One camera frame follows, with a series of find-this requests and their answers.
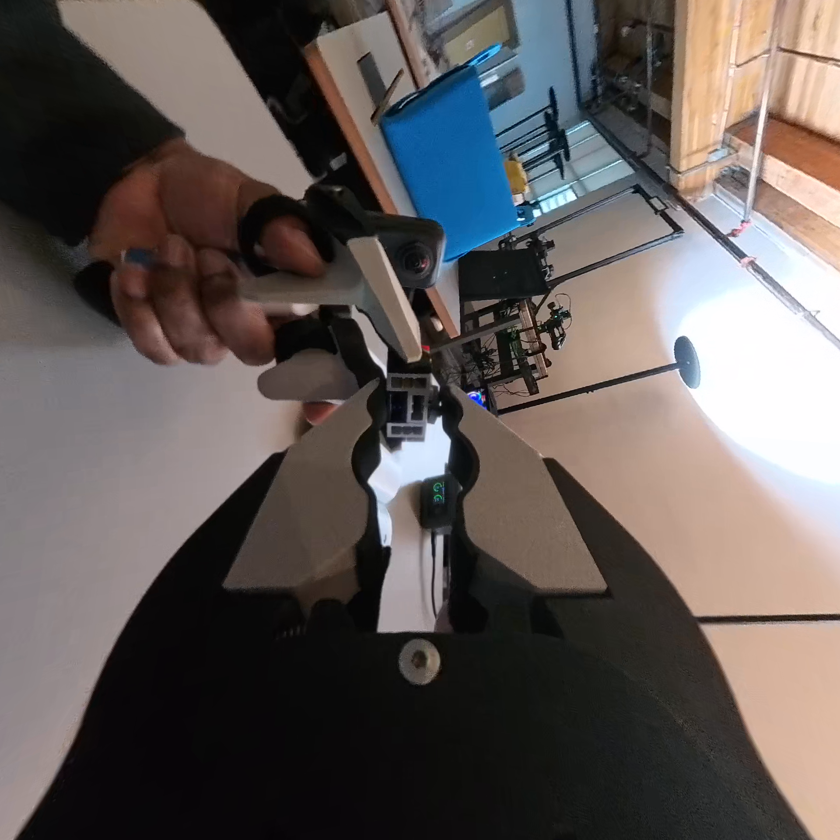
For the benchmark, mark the black monitor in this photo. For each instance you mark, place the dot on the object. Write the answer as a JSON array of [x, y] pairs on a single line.
[[502, 275]]

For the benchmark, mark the yellow object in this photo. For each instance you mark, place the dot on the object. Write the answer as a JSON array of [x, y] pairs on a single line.
[[516, 174]]

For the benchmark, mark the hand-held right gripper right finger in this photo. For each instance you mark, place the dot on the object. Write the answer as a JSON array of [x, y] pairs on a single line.
[[525, 525]]

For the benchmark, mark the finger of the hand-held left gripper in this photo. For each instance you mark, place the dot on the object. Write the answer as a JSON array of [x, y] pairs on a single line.
[[387, 295]]

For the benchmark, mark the black metal frame stand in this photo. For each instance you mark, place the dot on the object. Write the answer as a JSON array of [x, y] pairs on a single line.
[[661, 208]]

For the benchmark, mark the blue felt desk divider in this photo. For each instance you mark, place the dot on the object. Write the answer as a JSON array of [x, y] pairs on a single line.
[[446, 164]]

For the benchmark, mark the person's left forearm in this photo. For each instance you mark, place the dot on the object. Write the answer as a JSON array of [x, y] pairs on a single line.
[[65, 118]]

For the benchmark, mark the row of black stools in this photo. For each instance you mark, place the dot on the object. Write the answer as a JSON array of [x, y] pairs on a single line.
[[558, 131]]

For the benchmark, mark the black power adapter box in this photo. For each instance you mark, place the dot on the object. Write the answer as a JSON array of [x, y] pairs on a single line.
[[439, 502]]

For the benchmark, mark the wooden stick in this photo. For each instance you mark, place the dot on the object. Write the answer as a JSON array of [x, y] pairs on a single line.
[[387, 97]]

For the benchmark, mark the brown framed picture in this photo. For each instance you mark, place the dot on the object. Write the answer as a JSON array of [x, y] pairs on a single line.
[[479, 26]]

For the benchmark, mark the person's left hand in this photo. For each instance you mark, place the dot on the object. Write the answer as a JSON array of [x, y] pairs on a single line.
[[177, 216]]

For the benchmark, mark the computer with coloured lights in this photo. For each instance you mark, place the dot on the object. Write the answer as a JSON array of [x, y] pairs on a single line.
[[478, 397]]

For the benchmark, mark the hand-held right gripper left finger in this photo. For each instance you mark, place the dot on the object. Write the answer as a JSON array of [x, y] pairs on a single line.
[[302, 525]]

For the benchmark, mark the red grey brick model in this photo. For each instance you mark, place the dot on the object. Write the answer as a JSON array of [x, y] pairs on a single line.
[[407, 407]]

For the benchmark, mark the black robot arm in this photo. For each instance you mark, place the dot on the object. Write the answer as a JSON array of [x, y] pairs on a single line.
[[554, 321]]

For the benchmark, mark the wooden post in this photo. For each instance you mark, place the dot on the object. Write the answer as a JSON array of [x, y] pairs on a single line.
[[702, 85]]

